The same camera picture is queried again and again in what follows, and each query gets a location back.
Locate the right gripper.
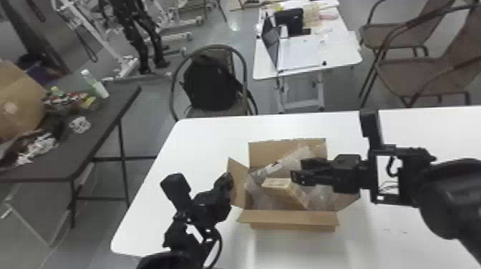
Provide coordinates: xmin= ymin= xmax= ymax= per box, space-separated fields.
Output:
xmin=290 ymin=153 xmax=371 ymax=195

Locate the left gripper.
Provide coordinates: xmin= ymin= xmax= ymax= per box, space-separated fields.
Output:
xmin=189 ymin=172 xmax=235 ymax=228

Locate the beige packet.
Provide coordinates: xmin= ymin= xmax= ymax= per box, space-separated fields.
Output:
xmin=261 ymin=177 xmax=311 ymax=210

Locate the clear plastic bag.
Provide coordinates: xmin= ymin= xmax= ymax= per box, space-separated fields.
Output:
xmin=245 ymin=144 xmax=341 ymax=211

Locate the grey metal chair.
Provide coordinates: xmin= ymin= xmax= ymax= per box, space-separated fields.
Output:
xmin=169 ymin=44 xmax=259 ymax=122

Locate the white side table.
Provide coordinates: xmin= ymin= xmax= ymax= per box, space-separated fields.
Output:
xmin=252 ymin=0 xmax=364 ymax=114

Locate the black backpack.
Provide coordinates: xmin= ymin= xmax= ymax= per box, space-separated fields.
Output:
xmin=180 ymin=54 xmax=246 ymax=112

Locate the black laptop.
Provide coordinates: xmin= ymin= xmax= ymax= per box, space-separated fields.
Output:
xmin=261 ymin=16 xmax=283 ymax=71

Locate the dark side table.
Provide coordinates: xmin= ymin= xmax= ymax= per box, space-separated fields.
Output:
xmin=0 ymin=83 xmax=159 ymax=228

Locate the brown chair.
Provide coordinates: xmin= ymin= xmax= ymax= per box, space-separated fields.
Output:
xmin=358 ymin=0 xmax=460 ymax=99
xmin=359 ymin=3 xmax=481 ymax=109

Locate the white bottle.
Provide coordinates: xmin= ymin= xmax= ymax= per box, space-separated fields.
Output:
xmin=80 ymin=68 xmax=110 ymax=100

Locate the large cardboard box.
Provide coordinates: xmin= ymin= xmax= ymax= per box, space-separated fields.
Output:
xmin=0 ymin=59 xmax=48 ymax=143

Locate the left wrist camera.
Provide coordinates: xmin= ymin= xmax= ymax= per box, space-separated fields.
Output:
xmin=160 ymin=172 xmax=193 ymax=216

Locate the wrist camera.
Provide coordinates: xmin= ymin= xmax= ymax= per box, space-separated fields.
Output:
xmin=160 ymin=172 xmax=193 ymax=216
xmin=359 ymin=109 xmax=386 ymax=152

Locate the black cable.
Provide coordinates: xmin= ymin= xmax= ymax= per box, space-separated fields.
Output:
xmin=203 ymin=227 xmax=224 ymax=269

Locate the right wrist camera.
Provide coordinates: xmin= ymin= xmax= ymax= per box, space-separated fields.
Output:
xmin=359 ymin=109 xmax=386 ymax=152

